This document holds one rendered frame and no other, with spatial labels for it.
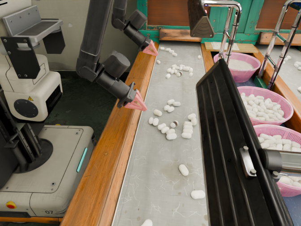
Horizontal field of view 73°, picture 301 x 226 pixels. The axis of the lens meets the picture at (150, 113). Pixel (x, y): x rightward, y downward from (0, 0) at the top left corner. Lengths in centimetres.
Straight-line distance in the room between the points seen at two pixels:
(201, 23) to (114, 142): 49
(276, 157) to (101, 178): 49
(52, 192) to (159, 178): 75
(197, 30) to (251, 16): 89
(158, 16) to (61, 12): 132
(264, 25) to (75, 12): 182
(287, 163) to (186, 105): 73
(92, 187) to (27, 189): 76
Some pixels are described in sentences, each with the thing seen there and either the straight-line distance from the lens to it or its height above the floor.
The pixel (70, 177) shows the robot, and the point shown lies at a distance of 129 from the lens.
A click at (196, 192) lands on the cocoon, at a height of 76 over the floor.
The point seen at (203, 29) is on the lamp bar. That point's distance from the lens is 76.
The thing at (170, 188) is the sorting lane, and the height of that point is 74.
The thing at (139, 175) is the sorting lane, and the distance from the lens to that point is 64.
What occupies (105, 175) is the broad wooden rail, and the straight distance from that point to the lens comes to 62.
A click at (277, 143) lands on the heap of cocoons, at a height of 74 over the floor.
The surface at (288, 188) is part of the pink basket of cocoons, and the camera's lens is 71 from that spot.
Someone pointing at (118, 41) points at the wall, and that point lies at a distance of 249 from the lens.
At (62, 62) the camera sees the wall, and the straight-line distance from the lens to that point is 281.
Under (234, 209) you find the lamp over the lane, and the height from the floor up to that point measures 108.
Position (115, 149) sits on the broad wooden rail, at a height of 76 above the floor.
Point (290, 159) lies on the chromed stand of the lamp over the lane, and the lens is 22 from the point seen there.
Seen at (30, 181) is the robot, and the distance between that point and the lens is 135.
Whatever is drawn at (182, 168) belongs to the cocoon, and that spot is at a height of 76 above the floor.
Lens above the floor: 126
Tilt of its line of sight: 38 degrees down
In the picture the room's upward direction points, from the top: straight up
